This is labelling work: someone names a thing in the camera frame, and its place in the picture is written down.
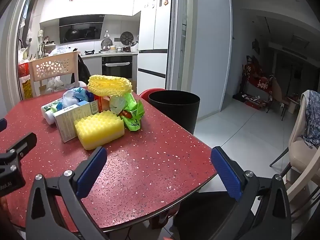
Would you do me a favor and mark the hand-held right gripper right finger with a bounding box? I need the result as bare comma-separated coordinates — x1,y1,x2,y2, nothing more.
211,146,292,240

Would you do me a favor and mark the black built-in oven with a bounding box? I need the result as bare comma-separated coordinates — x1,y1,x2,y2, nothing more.
101,56,133,79

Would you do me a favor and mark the black jacket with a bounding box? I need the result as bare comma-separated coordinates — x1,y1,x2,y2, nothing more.
71,54,91,84

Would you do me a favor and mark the yellow ridged sponge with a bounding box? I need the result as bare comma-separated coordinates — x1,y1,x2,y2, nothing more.
74,111,125,151

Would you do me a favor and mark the cream dining chair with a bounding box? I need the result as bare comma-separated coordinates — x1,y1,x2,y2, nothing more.
269,90,320,222

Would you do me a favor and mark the black trash bin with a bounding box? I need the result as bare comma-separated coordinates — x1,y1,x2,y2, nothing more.
148,90,200,135

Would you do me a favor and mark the black range hood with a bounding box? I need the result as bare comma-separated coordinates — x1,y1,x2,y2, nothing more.
59,15,104,44

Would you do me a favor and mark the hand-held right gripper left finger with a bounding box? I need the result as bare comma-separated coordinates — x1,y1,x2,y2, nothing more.
25,146,110,240

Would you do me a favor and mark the round steamer rack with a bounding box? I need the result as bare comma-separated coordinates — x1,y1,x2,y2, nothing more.
120,31,134,45

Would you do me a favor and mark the beige chair with flower cutouts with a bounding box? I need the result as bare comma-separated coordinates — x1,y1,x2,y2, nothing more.
29,51,81,98

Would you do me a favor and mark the orange box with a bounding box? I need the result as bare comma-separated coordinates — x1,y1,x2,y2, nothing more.
94,95,112,113

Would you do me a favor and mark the white fridge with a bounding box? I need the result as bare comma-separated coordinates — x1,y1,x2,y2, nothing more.
136,0,173,93

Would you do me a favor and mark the red plastic stool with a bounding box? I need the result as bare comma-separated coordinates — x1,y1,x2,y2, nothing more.
139,88,166,103

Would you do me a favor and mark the yellow foam net sleeve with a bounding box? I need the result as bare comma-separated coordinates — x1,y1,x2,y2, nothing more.
87,74,133,97

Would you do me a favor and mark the blue patterned cloth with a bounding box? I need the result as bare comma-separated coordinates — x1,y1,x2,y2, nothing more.
301,90,320,151

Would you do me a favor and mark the red bag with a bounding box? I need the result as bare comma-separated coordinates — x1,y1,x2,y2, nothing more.
18,62,31,77

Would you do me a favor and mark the blue and white plastic bag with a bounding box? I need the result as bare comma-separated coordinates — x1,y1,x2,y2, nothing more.
62,87,94,108

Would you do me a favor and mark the green snack bag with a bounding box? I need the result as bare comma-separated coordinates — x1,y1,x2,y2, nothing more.
117,92,145,132

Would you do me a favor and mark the white bottle with green label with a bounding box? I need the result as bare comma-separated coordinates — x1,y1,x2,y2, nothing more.
41,99,66,125

